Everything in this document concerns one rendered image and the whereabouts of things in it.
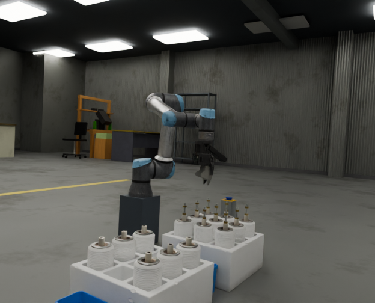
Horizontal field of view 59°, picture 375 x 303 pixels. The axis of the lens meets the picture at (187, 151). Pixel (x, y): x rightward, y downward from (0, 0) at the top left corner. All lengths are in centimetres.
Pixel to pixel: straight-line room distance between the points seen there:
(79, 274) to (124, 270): 16
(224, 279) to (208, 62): 840
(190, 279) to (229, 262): 33
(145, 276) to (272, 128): 772
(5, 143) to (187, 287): 810
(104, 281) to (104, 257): 11
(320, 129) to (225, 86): 270
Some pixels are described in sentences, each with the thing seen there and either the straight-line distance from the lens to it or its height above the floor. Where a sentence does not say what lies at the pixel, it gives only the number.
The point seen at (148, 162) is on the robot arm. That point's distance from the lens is 206.
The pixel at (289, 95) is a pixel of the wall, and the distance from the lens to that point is 865.
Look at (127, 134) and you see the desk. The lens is 863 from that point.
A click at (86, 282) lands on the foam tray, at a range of 132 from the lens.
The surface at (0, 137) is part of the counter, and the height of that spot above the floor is 45.
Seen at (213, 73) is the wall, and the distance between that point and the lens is 950.
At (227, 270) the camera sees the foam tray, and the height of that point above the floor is 10.
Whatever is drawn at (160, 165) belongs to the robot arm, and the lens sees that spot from 208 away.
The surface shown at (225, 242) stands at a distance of 159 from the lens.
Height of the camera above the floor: 67
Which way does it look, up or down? 2 degrees down
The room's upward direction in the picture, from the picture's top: 3 degrees clockwise
